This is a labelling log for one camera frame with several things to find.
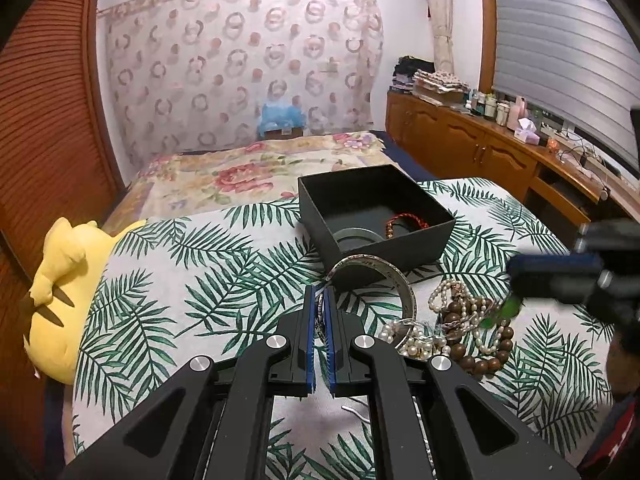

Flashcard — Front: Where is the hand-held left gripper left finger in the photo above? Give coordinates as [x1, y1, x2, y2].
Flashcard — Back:
[59, 286, 318, 480]

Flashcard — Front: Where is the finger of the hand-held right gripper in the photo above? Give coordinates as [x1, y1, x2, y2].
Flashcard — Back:
[508, 252, 613, 306]

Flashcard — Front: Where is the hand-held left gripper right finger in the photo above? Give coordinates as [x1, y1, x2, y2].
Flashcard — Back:
[324, 286, 582, 480]

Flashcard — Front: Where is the green bead bracelet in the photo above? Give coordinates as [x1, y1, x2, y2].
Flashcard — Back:
[484, 296, 522, 332]

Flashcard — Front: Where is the silver engraved bangle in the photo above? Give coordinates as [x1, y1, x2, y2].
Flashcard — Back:
[314, 255, 418, 350]

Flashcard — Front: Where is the black jewelry box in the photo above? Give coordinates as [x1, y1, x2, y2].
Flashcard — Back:
[297, 164, 456, 291]

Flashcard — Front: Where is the person's right forearm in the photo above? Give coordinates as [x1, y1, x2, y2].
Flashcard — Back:
[577, 340, 640, 480]

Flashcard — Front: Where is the grey metal bangle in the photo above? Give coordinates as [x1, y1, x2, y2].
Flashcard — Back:
[332, 227, 390, 252]

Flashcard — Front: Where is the green leaf print cloth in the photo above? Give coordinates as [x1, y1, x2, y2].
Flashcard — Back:
[71, 176, 617, 480]

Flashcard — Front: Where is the pink white gift box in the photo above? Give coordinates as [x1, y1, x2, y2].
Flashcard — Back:
[514, 117, 542, 146]

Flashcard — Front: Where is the pink carton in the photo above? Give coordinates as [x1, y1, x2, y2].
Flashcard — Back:
[507, 95, 532, 131]

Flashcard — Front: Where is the wooden sideboard cabinet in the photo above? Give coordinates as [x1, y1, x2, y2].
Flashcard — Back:
[385, 87, 640, 253]

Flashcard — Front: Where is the row of cosmetic bottles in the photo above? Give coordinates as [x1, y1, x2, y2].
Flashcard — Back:
[466, 89, 516, 126]

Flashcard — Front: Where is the floral blanket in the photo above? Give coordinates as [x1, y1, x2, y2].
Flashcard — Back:
[102, 131, 401, 236]

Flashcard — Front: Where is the navy bed sheet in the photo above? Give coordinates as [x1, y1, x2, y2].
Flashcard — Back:
[369, 130, 418, 182]

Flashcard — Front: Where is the patterned fabric bundle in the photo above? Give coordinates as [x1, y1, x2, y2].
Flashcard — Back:
[411, 69, 472, 107]

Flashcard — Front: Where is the grey window blind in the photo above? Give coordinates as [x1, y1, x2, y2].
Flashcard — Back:
[491, 0, 640, 161]

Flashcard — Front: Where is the blue plush toy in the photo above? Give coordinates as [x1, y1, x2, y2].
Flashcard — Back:
[256, 101, 307, 141]

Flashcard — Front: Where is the stack of folded clothes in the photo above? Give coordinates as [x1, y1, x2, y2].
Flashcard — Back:
[391, 55, 437, 96]

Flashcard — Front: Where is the yellow plush toy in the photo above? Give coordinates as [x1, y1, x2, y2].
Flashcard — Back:
[20, 217, 146, 386]

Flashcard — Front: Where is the white lace curtain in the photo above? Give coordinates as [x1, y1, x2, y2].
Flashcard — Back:
[422, 0, 455, 73]

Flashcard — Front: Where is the circle pattern curtain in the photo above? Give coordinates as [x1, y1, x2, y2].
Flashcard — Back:
[97, 0, 385, 173]

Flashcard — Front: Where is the wooden slatted wardrobe door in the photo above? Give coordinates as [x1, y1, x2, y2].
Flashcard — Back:
[0, 0, 126, 281]

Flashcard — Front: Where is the white cord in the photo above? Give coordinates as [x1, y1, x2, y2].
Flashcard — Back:
[339, 398, 372, 422]

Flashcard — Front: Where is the small pearl bracelet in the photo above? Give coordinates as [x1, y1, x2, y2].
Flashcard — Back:
[378, 319, 448, 361]

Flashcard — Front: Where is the white pearl necklace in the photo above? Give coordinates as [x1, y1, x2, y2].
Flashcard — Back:
[428, 279, 512, 357]

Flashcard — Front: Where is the brown wooden bead bracelet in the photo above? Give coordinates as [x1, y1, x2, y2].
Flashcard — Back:
[440, 298, 516, 379]

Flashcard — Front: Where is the tangle of cables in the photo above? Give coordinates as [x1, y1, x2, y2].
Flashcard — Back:
[545, 127, 628, 201]

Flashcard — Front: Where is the red cord bracelet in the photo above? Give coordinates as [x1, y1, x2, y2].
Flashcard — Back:
[384, 214, 432, 240]

